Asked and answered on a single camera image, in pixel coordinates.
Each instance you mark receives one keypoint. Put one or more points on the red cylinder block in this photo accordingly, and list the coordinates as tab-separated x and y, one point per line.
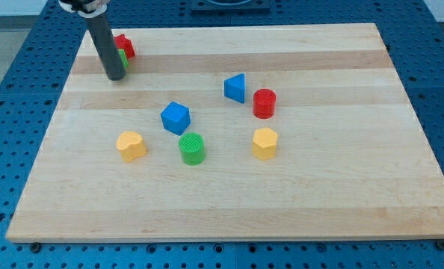
264	101

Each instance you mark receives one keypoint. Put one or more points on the green cylinder block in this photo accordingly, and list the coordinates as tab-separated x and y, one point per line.
192	148

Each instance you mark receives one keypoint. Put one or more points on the blue cube block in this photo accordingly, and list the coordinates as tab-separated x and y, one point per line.
175	118

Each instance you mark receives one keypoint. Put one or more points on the red star block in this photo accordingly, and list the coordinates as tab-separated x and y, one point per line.
124	43

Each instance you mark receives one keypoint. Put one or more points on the white robot wrist flange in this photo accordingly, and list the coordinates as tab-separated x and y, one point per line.
85	8

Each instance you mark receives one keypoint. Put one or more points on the yellow heart block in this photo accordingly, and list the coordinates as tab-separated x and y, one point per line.
130	146

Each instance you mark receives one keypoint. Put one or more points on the green star block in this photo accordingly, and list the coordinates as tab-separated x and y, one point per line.
123	58

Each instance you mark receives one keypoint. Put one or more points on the yellow hexagon block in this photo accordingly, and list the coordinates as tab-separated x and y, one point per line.
264	143

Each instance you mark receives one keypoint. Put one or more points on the blue perforated table mat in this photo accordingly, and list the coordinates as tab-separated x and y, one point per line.
40	66

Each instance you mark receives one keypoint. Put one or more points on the wooden board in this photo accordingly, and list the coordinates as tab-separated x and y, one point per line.
352	161

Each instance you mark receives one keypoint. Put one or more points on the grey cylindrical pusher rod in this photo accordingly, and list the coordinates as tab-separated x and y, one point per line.
103	40

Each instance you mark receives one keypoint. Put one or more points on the blue triangle block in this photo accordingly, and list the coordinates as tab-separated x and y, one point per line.
234	88

